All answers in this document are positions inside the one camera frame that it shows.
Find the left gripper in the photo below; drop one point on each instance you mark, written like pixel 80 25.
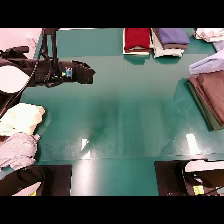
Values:
pixel 78 72

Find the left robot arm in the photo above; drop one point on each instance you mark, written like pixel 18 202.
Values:
pixel 13 78

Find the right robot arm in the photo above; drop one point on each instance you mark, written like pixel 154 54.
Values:
pixel 200 176

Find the red T-shirt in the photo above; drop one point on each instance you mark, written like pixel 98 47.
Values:
pixel 137 38

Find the cream garment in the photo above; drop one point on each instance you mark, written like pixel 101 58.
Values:
pixel 21 116

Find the white garment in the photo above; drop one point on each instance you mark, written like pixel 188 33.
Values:
pixel 166 51
pixel 210 34

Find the pale lilac garment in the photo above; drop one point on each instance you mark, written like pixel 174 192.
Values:
pixel 16 150

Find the purple garment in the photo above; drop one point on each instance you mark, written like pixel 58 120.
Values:
pixel 173 35

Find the pale blue shirt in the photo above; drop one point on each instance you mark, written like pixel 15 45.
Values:
pixel 208 64

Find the brown garment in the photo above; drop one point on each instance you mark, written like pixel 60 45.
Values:
pixel 211 93

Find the dark green garment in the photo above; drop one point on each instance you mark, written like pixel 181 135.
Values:
pixel 208 118

